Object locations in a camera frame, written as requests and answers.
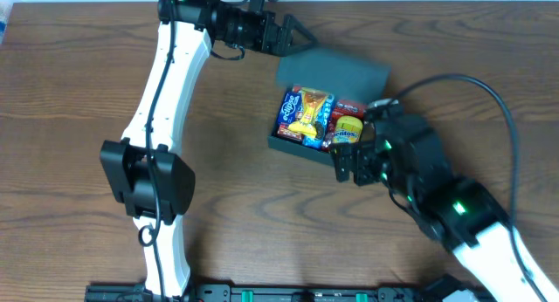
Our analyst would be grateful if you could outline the yellow round candy container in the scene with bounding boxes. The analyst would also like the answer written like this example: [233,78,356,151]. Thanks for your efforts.
[333,115,363,144]

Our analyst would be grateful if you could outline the blue oreo cookie pack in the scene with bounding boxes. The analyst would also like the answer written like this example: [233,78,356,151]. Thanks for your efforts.
[302,94,335,150]

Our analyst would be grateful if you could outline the red hacks sweets bag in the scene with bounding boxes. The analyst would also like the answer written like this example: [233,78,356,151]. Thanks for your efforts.
[321,100,366,152]

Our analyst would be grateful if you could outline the yellow peanut butter snack packet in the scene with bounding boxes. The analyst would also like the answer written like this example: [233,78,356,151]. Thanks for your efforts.
[288,87,328,138]

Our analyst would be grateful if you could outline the blue eclipse mint box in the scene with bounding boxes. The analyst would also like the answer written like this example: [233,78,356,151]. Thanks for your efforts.
[276,90,302,125]

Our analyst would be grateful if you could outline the dark green box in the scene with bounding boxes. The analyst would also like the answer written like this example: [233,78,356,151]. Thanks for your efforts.
[266,46,392,168]

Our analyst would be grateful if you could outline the red hello panda box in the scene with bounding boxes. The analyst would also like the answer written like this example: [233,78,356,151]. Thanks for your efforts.
[276,123,304,143]

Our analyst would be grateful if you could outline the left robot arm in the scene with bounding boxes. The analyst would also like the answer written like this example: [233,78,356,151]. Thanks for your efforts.
[85,0,318,301]

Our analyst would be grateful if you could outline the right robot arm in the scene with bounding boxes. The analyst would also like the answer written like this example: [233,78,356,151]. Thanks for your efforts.
[330,114,558,301]

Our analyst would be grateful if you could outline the right black cable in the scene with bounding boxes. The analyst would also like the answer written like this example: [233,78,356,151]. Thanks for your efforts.
[383,72,551,302]

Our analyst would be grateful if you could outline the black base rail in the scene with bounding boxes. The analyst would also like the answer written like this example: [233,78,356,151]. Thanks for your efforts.
[84,275,499,302]

